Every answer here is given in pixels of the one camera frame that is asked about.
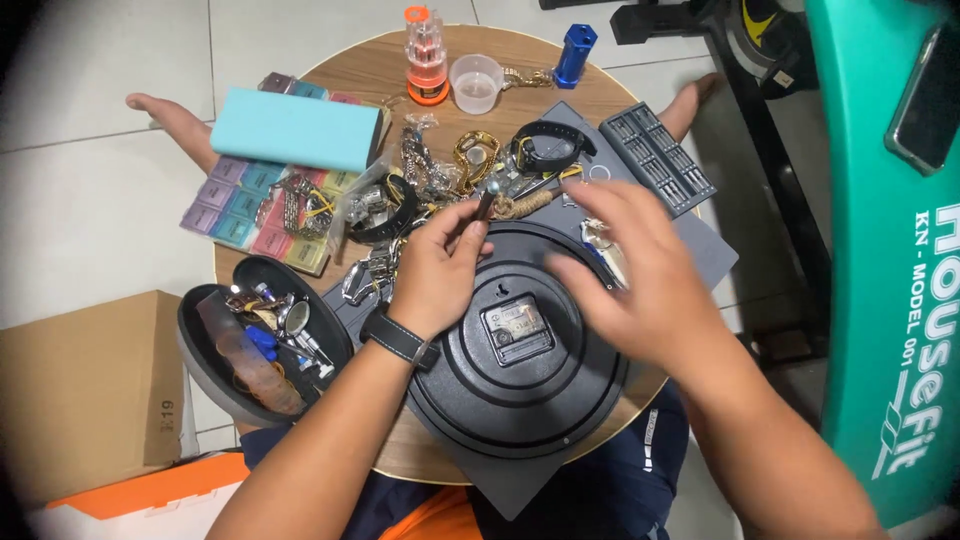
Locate person's left hand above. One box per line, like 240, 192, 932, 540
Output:
387, 198, 497, 340

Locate person's right hand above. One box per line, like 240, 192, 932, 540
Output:
543, 179, 742, 385

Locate small metal screwdriver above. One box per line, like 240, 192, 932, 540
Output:
474, 178, 503, 223

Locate white dial wristwatch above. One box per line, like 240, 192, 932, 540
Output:
580, 216, 630, 291

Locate grey screwdriver bit tray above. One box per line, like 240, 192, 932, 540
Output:
597, 101, 718, 219

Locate black digital wristwatch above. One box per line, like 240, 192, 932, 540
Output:
511, 120, 600, 176

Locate grey work mat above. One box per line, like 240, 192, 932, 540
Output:
321, 100, 741, 523

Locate clock movement module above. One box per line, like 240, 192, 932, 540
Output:
479, 293, 557, 368

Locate gold wristwatch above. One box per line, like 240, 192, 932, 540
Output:
451, 130, 503, 198

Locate person's right foot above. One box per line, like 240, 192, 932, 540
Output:
655, 72, 723, 144

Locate person's foot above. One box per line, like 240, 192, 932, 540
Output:
125, 92, 223, 175
655, 72, 723, 144

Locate blue metal cylinder tool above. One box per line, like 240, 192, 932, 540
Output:
552, 23, 600, 90

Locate clear plastic cup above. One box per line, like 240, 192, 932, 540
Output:
447, 53, 506, 116

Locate silver steel wristwatch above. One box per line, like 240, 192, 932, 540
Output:
340, 238, 402, 307

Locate orange clear screwdriver set holder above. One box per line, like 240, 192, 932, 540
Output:
402, 5, 452, 107

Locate navy shorts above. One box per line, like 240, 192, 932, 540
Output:
238, 381, 693, 540

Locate silver watch with yellow detail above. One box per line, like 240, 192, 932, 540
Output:
279, 173, 336, 242

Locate teal exercise machine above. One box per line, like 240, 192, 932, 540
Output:
804, 0, 960, 531

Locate teal rectangular box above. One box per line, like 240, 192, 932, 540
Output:
209, 85, 385, 174

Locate orange shirt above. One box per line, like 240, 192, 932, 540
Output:
377, 486, 486, 540

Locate black phone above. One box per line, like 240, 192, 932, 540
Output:
884, 21, 960, 178

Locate black case with tools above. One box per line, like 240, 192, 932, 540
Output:
175, 255, 356, 429

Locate colourful pill organizer box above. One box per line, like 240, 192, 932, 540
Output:
179, 71, 393, 278

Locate person's left foot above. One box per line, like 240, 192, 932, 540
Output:
125, 92, 223, 175

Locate orange and white box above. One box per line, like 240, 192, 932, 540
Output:
25, 450, 253, 540

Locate brown cardboard box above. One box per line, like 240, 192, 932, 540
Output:
0, 290, 190, 505

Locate braided rope bracelet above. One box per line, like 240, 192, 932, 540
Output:
490, 186, 561, 222

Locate gold chain bracelet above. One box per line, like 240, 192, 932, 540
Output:
501, 66, 555, 92

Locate black machine frame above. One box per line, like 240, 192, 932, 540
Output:
538, 0, 835, 363

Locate silver watch bracelet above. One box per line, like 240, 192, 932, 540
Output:
399, 122, 453, 205

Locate black round wall clock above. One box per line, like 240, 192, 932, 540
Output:
403, 219, 633, 460

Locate black watch with wide strap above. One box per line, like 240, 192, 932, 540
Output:
347, 173, 420, 246

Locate black leather wristwatch strap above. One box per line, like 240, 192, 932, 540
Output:
359, 303, 444, 373

